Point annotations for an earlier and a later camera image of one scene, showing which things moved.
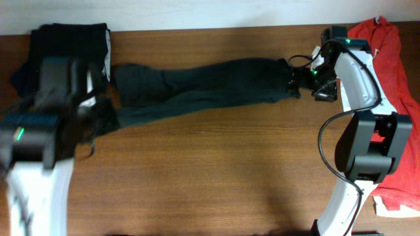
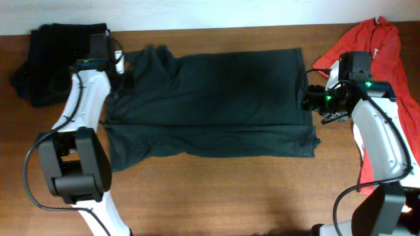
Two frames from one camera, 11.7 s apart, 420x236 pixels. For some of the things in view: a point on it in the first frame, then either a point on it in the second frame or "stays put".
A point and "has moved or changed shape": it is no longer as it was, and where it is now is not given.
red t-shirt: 402,190 stays put
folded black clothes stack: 85,42 stays put
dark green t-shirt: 140,90 has moved or changed shape
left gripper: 93,90 to 115,84
